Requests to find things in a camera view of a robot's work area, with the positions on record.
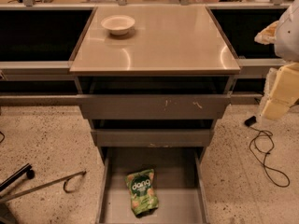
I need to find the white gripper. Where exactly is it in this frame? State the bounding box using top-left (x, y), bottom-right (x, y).
top-left (254, 21), bottom-right (299, 120)

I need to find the green rice chip bag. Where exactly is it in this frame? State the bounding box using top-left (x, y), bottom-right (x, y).
top-left (125, 169), bottom-right (159, 216)

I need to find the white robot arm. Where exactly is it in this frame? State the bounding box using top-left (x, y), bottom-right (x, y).
top-left (254, 0), bottom-right (299, 120)

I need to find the grey drawer cabinet with counter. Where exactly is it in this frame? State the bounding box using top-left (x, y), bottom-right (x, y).
top-left (70, 5), bottom-right (240, 157)

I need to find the bottom drawer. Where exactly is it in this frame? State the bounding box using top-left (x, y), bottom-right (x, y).
top-left (96, 147), bottom-right (208, 224)

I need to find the drawer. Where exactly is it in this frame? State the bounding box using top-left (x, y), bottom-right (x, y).
top-left (96, 147), bottom-right (208, 224)
top-left (91, 119), bottom-right (216, 147)
top-left (77, 76), bottom-right (232, 120)

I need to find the middle drawer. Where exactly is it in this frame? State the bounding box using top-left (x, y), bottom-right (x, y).
top-left (91, 119), bottom-right (216, 147)

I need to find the top drawer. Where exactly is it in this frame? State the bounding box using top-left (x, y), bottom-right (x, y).
top-left (77, 76), bottom-right (232, 120)

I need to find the white bowl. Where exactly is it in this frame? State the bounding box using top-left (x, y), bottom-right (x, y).
top-left (101, 15), bottom-right (135, 35)

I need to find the metal rod with hook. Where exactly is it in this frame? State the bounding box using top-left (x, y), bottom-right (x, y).
top-left (0, 170), bottom-right (87, 203)

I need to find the black bar with wheel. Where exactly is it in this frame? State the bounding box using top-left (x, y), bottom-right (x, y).
top-left (0, 163), bottom-right (35, 191)

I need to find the black cable with adapter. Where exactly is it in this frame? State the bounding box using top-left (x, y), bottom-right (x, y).
top-left (244, 115), bottom-right (292, 189)

